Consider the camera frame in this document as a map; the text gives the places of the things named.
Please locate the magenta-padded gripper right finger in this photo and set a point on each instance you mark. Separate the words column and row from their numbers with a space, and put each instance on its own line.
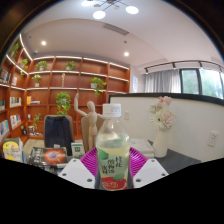
column 150, row 170

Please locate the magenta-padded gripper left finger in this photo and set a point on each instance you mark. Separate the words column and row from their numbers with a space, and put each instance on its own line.
column 75, row 170

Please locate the clear drink bottle white cap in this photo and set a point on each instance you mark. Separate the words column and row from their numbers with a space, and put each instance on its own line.
column 112, row 143

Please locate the green and white carton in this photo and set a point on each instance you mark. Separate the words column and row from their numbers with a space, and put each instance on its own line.
column 77, row 150

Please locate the white vase with flowers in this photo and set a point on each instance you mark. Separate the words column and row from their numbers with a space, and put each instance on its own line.
column 161, row 143

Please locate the stack of dark books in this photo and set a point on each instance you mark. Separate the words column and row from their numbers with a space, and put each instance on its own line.
column 48, row 156

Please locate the tan brown chair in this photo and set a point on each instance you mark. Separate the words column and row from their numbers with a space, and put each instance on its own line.
column 85, row 133

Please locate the dark blue chair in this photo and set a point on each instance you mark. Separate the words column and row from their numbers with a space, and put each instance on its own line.
column 58, row 131

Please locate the wooden artist mannequin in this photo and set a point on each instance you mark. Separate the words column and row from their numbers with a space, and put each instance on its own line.
column 91, row 123

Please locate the stack of colourful books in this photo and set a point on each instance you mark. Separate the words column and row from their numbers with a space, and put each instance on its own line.
column 11, row 150

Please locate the grey curtain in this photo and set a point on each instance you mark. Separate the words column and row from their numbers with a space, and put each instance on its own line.
column 163, row 81

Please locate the wooden shelf unit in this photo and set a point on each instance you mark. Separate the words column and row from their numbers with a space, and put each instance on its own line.
column 43, row 83

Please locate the window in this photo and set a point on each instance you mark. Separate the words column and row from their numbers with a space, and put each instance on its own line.
column 203, row 81

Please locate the recessed ceiling light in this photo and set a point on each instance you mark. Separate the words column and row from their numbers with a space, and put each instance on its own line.
column 126, row 53
column 43, row 43

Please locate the ceiling air vent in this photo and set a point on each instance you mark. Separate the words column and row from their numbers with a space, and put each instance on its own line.
column 115, row 29

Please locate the branched ceiling lamp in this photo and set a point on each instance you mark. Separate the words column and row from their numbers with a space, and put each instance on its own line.
column 99, row 14

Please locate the white wall switch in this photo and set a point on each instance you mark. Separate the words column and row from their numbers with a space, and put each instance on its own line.
column 126, row 115

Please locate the white wall socket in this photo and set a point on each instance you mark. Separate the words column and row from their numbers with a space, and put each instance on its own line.
column 212, row 138

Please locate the black track light rail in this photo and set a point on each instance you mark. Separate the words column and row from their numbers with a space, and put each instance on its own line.
column 186, row 62

